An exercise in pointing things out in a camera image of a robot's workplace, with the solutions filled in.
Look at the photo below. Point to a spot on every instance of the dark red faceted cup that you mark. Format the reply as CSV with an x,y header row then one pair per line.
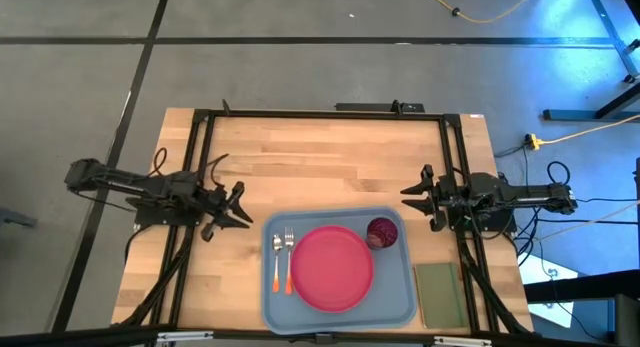
x,y
382,233

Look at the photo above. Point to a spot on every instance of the black metal table frame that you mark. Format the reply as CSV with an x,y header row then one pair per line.
x,y
325,115

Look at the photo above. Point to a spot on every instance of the black metal stand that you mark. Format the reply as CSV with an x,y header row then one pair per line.
x,y
607,27

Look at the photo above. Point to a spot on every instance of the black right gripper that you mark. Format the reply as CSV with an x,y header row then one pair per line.
x,y
450,192

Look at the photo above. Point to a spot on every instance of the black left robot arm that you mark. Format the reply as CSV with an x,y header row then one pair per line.
x,y
125,179

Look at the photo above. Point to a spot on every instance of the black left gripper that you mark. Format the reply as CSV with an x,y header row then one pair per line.
x,y
214,203

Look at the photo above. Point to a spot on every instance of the white sheet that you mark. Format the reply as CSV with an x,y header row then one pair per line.
x,y
550,287

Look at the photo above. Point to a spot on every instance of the light blue plastic tray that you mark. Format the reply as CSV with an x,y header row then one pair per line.
x,y
390,297

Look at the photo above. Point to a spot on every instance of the silver aluminium bracket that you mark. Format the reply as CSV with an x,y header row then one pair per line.
x,y
462,342
185,336

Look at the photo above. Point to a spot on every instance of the pink plastic plate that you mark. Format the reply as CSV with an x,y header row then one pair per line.
x,y
332,269

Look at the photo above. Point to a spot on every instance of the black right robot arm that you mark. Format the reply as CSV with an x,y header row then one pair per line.
x,y
525,192

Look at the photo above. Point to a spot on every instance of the black desk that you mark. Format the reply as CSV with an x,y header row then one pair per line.
x,y
590,287

